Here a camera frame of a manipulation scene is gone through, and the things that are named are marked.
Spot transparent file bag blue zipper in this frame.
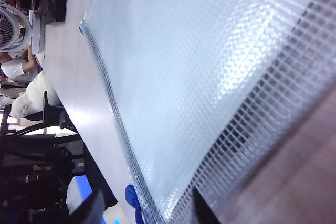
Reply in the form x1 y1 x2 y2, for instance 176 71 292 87
78 0 336 224

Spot white desk fan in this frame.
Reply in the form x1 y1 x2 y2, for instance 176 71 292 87
0 0 34 53

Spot white box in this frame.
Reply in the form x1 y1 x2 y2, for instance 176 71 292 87
28 8 47 59

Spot black office chair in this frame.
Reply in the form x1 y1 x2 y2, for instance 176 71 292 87
0 90 87 162

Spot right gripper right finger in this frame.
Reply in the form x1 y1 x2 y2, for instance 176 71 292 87
192 186 222 224

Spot person in white shirt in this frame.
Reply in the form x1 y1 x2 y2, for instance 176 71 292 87
9 70 62 119
0 45 44 83

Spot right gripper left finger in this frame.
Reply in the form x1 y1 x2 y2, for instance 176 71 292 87
68 189 106 224

